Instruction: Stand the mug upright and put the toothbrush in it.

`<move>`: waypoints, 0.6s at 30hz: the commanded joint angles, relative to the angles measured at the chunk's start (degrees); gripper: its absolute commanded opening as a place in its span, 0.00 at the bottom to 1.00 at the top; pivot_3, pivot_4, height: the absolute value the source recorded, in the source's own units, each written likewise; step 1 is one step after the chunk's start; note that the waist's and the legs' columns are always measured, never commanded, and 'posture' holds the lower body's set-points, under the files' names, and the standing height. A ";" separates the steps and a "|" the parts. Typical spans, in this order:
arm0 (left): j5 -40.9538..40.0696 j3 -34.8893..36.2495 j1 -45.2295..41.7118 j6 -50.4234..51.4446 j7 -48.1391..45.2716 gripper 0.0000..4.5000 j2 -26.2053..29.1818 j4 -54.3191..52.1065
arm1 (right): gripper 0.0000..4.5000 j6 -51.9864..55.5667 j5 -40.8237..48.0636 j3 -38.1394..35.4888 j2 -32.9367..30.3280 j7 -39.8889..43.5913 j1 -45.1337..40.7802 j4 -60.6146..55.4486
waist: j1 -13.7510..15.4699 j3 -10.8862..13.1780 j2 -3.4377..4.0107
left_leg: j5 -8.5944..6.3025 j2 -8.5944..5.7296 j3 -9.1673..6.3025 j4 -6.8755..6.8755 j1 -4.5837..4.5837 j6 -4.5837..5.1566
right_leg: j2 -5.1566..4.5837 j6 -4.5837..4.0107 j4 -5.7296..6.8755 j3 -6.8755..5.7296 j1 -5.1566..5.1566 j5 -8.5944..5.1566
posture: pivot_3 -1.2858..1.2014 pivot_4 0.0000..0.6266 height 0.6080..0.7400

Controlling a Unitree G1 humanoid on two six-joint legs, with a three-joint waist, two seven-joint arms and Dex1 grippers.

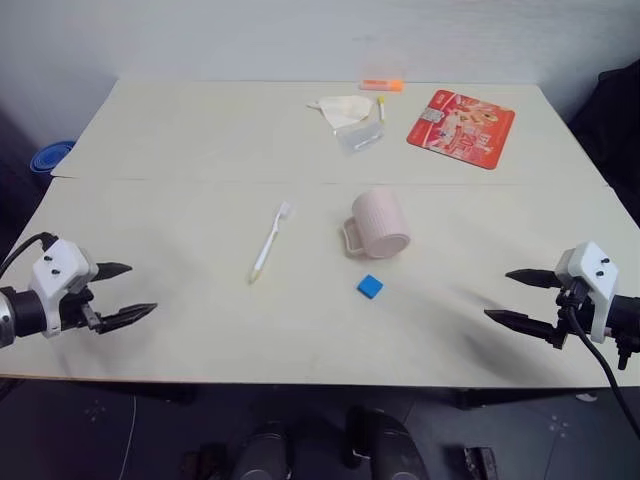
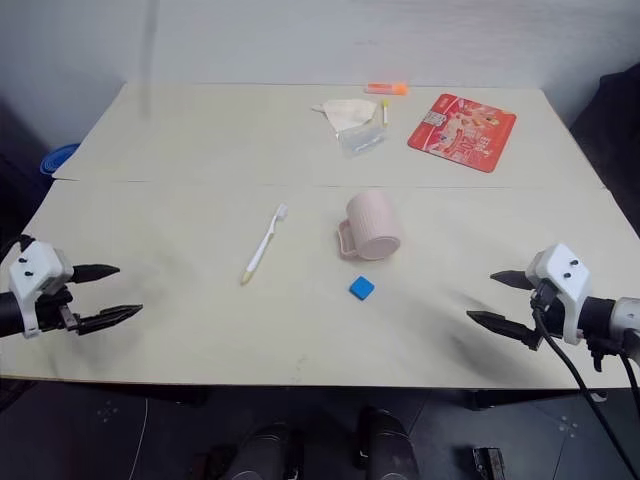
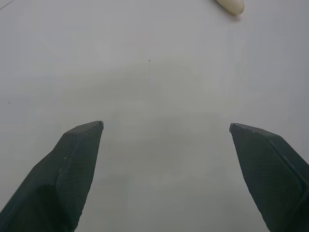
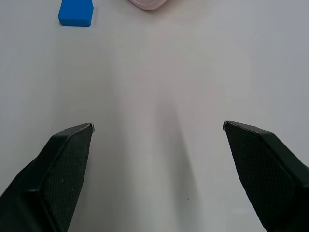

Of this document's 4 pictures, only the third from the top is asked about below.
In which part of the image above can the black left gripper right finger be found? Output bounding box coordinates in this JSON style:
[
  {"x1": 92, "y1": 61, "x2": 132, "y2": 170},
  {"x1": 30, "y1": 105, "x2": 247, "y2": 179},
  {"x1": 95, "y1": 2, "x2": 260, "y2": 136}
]
[{"x1": 229, "y1": 122, "x2": 309, "y2": 232}]

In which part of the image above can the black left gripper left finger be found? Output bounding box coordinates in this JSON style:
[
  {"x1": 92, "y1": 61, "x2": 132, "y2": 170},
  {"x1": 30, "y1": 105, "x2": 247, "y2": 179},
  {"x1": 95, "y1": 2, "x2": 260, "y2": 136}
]
[{"x1": 0, "y1": 120, "x2": 104, "y2": 232}]

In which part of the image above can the cream plastic handle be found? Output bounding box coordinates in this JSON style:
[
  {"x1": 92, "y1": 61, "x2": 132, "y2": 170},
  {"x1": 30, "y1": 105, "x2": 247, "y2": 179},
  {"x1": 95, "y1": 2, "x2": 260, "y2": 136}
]
[{"x1": 215, "y1": 0, "x2": 245, "y2": 16}]

